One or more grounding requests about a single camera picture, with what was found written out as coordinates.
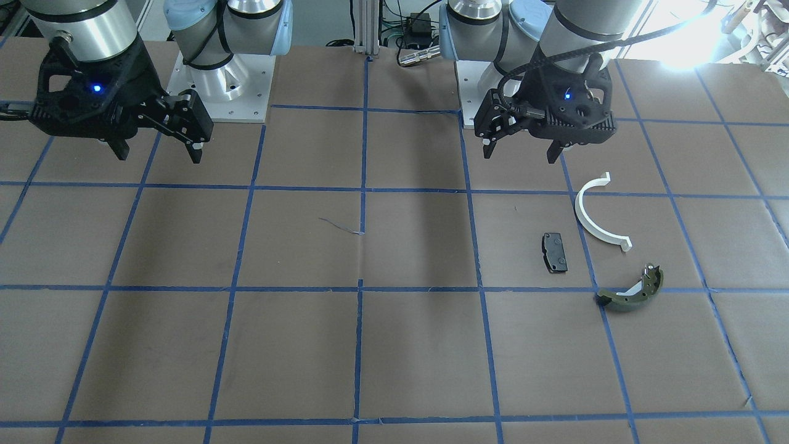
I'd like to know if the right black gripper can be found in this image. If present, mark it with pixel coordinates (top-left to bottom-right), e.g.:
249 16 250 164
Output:
2 41 214 164

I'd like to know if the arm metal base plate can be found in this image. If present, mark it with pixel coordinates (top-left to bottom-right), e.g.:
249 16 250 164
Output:
456 60 502 130
166 54 278 123

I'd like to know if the aluminium frame post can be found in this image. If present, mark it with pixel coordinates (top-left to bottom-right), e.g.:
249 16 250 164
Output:
350 0 382 58

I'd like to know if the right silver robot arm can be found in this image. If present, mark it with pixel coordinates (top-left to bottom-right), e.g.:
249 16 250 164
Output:
2 1 293 163

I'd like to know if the black power adapter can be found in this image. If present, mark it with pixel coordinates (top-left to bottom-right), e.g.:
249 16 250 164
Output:
402 12 433 50

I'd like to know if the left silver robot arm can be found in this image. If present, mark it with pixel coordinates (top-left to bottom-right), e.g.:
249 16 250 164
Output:
439 1 642 163

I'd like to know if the black brake pad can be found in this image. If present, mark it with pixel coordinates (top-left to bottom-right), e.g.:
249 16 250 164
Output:
541 231 568 274

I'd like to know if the white curved plastic part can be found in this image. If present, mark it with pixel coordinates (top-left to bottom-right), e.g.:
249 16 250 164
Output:
574 171 633 253

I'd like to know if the olive green brake shoe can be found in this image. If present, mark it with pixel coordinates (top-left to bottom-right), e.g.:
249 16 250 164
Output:
595 263 663 312

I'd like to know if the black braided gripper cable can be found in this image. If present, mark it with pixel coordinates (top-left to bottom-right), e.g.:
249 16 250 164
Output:
497 0 721 118

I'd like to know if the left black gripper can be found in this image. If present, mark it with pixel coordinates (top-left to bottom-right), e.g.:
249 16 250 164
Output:
473 53 617 164

